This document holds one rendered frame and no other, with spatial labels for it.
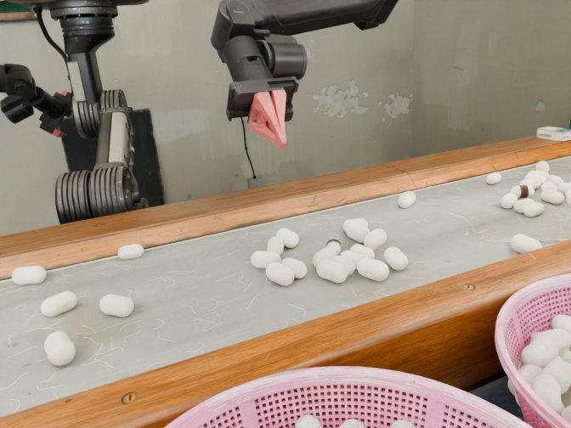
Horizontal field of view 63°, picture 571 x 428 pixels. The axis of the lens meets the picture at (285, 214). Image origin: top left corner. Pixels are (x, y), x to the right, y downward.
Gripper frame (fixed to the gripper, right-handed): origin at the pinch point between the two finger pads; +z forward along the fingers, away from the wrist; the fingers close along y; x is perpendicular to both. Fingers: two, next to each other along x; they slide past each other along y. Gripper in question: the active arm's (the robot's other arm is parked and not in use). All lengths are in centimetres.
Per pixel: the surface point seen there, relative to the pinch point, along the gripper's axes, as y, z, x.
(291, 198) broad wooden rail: 2.9, 2.7, 10.7
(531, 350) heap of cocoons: 5.1, 36.8, -15.0
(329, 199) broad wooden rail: 9.0, 4.4, 10.7
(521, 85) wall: 166, -75, 75
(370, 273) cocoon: 0.6, 23.6, -5.0
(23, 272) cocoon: -34.4, 8.1, 7.3
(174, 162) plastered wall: 14, -125, 157
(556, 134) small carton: 65, -1, 11
